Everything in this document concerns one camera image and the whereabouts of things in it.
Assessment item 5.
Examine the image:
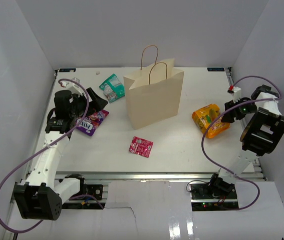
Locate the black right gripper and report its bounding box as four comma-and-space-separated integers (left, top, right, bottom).
222, 97, 258, 124

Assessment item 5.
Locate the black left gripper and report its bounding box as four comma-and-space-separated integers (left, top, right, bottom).
69, 88, 107, 120

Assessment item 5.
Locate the orange gummy snack bag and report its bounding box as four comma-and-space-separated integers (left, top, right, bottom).
191, 104, 230, 139

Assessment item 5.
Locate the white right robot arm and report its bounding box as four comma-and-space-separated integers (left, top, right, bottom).
207, 84, 284, 200

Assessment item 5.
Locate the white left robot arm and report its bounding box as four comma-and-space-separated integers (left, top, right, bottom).
13, 88, 108, 221

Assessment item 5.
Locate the purple Fox's candy bag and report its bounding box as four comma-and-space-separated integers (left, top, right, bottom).
77, 109, 109, 137

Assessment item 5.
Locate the beige paper bag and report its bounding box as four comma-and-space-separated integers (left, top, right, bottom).
123, 57, 184, 130

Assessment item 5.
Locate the teal snack packet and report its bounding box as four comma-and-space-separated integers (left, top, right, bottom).
99, 74, 125, 103

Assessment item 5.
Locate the left XDOF label sticker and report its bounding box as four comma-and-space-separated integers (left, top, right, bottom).
59, 68, 76, 73

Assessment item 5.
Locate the xdof label sticker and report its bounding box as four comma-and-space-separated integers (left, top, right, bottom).
207, 67, 225, 72
59, 68, 76, 73

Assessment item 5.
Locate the right XDOF label sticker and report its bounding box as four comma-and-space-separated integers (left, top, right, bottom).
207, 67, 225, 72

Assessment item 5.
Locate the red snack packet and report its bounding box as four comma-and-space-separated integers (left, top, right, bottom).
129, 136, 153, 158

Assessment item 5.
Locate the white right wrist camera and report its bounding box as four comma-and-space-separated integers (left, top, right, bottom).
227, 85, 242, 102

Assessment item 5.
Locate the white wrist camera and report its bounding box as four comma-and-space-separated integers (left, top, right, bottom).
60, 80, 84, 96
227, 85, 242, 102

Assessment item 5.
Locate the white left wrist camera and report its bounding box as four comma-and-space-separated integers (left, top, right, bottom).
60, 80, 84, 96

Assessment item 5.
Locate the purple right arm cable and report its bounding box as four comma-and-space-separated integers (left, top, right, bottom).
186, 75, 282, 211

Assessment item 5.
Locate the aluminium front frame rail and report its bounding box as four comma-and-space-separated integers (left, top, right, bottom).
54, 171, 220, 182

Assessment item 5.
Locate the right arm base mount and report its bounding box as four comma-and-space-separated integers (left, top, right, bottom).
186, 180, 239, 212

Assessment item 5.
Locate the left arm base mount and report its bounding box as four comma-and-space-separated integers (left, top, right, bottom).
62, 174, 105, 210

